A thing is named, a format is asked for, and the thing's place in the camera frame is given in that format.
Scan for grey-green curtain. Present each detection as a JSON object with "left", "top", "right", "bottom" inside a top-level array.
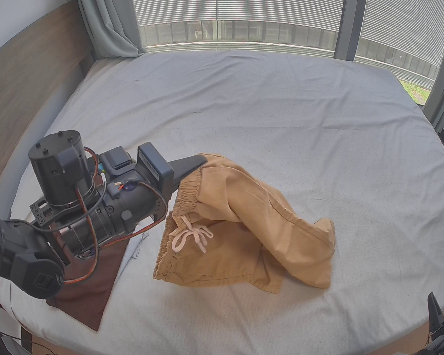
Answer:
[{"left": 74, "top": 0, "right": 148, "bottom": 59}]

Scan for brown garment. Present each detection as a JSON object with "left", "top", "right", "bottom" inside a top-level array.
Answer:
[{"left": 45, "top": 231, "right": 134, "bottom": 333}]

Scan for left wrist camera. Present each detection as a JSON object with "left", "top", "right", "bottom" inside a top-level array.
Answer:
[{"left": 99, "top": 146, "right": 140, "bottom": 181}]

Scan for pale blue garment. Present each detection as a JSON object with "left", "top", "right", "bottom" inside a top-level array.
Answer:
[{"left": 115, "top": 231, "right": 151, "bottom": 284}]

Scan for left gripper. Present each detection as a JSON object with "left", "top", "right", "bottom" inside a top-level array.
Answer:
[{"left": 63, "top": 142, "right": 207, "bottom": 260}]

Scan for window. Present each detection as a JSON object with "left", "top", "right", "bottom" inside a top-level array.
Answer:
[{"left": 128, "top": 0, "right": 444, "bottom": 132}]

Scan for bed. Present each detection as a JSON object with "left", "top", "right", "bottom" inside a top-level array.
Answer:
[{"left": 0, "top": 0, "right": 444, "bottom": 355}]

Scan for tan drawstring shorts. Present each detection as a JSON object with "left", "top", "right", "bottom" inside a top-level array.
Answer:
[{"left": 152, "top": 153, "right": 336, "bottom": 295}]

